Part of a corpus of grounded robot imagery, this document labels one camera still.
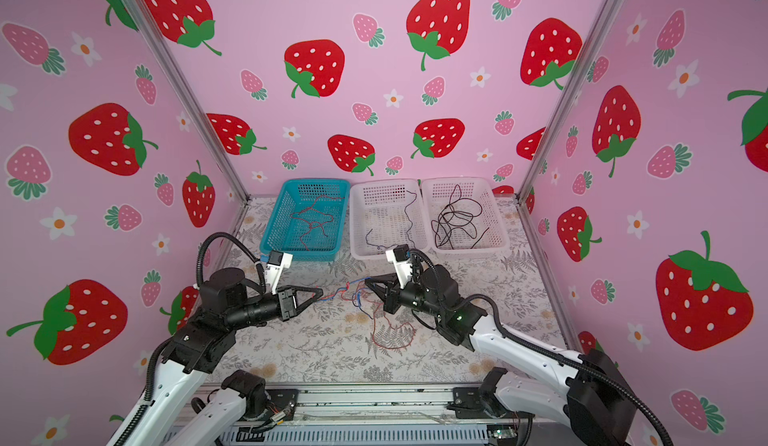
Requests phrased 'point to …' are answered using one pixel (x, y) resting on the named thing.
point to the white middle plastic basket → (387, 213)
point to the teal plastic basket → (309, 220)
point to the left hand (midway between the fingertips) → (319, 294)
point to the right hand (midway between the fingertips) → (368, 278)
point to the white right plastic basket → (437, 193)
